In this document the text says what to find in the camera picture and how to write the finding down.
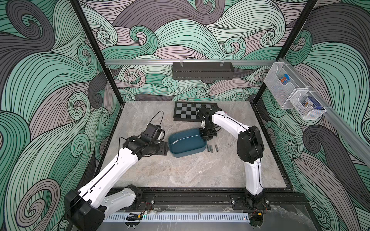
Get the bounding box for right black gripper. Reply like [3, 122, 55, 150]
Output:
[200, 123, 218, 141]

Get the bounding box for teal plastic storage tray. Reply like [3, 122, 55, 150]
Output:
[168, 128, 207, 158]

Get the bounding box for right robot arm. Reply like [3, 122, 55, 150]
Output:
[197, 106, 265, 208]

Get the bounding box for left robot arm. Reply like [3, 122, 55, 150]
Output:
[64, 136, 169, 231]

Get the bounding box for blue box in bin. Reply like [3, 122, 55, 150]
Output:
[300, 96, 324, 110]

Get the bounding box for black grey chessboard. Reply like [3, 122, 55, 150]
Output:
[173, 101, 218, 122]

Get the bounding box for blue red item in bin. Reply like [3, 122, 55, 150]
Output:
[280, 74, 291, 85]

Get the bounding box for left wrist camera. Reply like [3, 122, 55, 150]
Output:
[141, 123, 165, 143]

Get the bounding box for black wall shelf tray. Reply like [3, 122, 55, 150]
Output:
[172, 62, 235, 81]

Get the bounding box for aluminium rail back wall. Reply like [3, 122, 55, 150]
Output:
[105, 59, 275, 66]

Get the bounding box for aluminium rail wall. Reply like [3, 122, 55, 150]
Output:
[279, 58, 370, 166]
[105, 59, 275, 66]

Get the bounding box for white slotted cable duct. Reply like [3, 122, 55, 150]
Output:
[103, 212, 251, 223]

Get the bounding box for upper clear wall bin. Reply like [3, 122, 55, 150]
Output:
[264, 62, 299, 110]

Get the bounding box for clear wall bin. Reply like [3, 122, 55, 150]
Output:
[264, 62, 299, 110]
[290, 89, 327, 120]

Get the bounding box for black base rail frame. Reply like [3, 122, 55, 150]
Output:
[138, 187, 307, 211]

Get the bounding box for lower clear wall bin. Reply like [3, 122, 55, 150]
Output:
[290, 89, 327, 120]

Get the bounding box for aluminium rail right wall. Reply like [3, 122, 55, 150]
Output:
[279, 58, 370, 166]

